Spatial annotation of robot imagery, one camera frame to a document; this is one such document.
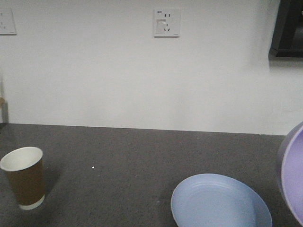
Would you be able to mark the brown paper cup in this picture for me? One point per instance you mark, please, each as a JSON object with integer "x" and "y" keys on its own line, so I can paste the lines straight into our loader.
{"x": 24, "y": 170}

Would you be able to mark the purple plastic bowl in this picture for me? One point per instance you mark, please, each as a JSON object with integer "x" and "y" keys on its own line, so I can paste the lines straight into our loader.
{"x": 289, "y": 170}

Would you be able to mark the light blue plastic plate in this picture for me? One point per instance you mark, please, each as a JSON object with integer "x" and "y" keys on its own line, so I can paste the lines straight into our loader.
{"x": 212, "y": 200}

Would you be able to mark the black range hood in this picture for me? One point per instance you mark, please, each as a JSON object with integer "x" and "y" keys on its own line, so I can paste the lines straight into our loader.
{"x": 287, "y": 40}

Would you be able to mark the white wall power socket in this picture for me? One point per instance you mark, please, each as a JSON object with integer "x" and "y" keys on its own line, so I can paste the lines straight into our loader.
{"x": 166, "y": 22}

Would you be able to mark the white wall switch plate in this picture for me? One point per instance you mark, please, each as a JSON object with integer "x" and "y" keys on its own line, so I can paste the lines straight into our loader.
{"x": 7, "y": 24}

